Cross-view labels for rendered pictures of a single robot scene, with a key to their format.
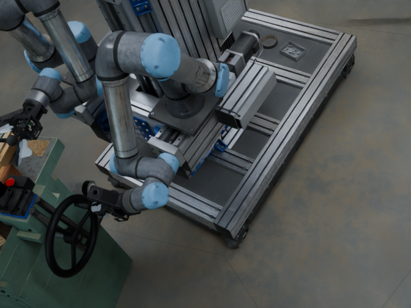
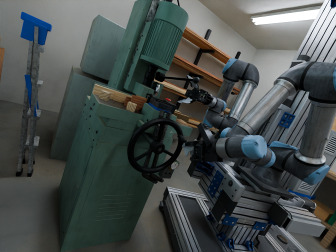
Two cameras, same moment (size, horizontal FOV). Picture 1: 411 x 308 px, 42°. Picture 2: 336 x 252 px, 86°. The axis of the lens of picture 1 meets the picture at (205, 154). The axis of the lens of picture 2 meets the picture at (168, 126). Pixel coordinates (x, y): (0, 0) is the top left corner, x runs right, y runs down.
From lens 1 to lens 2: 132 cm
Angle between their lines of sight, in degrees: 43
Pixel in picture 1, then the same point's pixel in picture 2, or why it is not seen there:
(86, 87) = (230, 121)
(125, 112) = (273, 104)
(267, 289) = not seen: outside the picture
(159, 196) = (261, 145)
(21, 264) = (119, 133)
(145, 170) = not seen: hidden behind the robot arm
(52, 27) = (246, 88)
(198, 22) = not seen: hidden behind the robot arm
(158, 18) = (287, 134)
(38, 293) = (101, 159)
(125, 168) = (235, 133)
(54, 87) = (220, 105)
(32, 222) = (155, 114)
